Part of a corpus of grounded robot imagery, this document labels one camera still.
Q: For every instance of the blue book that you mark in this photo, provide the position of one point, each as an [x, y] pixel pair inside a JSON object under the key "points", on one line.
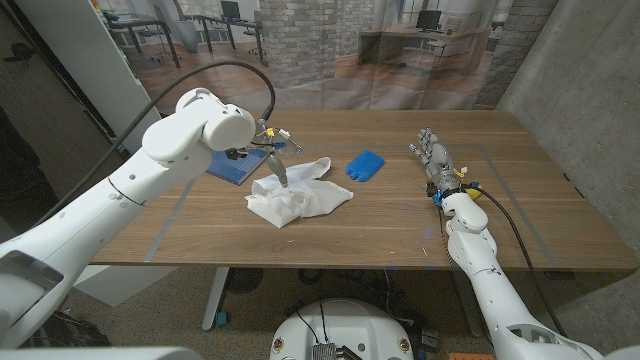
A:
{"points": [[237, 167]]}

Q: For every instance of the grey table leg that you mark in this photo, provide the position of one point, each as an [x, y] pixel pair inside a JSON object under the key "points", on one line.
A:
{"points": [[465, 315]]}

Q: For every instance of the white towel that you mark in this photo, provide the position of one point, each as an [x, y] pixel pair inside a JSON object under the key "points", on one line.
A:
{"points": [[310, 200]]}

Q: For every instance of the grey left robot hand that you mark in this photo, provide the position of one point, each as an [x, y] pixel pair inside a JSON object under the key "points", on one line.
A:
{"points": [[275, 162]]}

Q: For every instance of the white table leg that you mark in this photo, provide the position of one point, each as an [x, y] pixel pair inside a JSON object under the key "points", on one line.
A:
{"points": [[216, 297]]}

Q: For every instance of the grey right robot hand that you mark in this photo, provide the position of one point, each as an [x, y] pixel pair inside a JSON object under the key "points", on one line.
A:
{"points": [[440, 160]]}

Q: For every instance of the orange object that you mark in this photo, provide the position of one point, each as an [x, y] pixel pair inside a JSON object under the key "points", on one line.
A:
{"points": [[470, 356]]}

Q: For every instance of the black bag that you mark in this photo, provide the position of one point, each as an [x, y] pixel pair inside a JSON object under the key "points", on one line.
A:
{"points": [[70, 332]]}

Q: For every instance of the person in dark clothes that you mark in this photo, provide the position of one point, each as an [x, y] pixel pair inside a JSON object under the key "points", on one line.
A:
{"points": [[20, 170]]}

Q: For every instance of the white robot torso base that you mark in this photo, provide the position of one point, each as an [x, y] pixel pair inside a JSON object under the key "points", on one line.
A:
{"points": [[342, 330]]}

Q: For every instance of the black round fan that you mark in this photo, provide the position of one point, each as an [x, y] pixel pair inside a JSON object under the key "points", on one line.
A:
{"points": [[243, 280]]}

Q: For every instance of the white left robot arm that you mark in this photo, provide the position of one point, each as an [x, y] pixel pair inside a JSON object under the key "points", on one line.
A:
{"points": [[125, 200]]}

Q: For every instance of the white box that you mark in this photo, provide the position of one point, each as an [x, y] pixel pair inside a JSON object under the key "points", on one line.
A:
{"points": [[130, 282]]}

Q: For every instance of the white cabinet panel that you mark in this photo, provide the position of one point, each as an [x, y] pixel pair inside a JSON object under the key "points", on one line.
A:
{"points": [[75, 50]]}

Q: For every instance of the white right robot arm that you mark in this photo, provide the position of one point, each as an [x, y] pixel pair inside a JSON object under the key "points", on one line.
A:
{"points": [[490, 280]]}

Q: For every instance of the printed office backdrop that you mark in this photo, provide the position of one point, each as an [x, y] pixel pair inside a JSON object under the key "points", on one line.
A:
{"points": [[350, 60]]}

